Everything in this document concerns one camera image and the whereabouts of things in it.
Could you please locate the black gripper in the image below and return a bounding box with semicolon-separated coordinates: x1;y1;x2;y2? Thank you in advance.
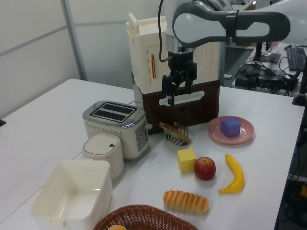
162;51;198;106

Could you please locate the yellow cube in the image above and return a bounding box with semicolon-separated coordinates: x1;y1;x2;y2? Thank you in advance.
177;148;197;173

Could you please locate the purple cube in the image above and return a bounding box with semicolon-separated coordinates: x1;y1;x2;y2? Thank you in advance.
220;116;241;138

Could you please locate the dark brown drawer base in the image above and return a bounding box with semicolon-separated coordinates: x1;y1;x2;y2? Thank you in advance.
141;79;221;136

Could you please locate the brown bread slice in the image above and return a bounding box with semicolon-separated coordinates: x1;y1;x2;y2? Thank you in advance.
158;121;192;144

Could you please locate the metal toast rack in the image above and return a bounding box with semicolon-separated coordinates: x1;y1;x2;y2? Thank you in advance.
164;122;190;147

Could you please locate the white oven appliance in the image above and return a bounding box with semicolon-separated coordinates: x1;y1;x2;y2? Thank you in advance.
125;12;220;93

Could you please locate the cream and chrome toaster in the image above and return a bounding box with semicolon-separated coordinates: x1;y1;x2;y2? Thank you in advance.
82;100;153;161

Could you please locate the black electronics box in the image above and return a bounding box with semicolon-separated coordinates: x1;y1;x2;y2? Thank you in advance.
235;64;286;92

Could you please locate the pink plate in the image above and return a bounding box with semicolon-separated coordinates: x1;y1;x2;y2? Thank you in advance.
207;116;255;145

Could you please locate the red apple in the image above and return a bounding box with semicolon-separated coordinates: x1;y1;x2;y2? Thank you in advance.
193;157;216;181

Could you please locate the black monitor stand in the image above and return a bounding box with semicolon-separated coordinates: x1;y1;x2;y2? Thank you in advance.
251;42;281;63

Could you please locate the small white lidded bin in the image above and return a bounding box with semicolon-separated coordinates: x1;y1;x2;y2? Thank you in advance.
82;133;125;180

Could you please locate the yellow banana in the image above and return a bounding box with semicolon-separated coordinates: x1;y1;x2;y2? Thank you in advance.
218;154;245;195

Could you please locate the orange striped bread roll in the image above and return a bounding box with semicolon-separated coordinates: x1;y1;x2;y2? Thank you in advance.
163;189;211;215

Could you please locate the black keyboard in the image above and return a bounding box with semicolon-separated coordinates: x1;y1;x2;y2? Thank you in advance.
286;47;307;72

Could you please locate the brown wicker basket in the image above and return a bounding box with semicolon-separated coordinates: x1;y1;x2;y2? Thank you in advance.
93;204;200;230

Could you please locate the open cream plastic container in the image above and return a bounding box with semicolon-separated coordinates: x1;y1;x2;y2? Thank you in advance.
30;159;113;230

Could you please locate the white drawer handle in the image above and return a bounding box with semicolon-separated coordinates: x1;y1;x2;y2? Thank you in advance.
159;90;205;106

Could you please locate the copper door handle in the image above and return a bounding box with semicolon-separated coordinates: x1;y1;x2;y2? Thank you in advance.
150;54;158;80

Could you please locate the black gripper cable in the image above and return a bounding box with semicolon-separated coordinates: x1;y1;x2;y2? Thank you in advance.
157;0;169;63

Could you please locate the black clamp mount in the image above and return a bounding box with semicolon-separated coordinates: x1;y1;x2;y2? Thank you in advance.
291;69;307;107

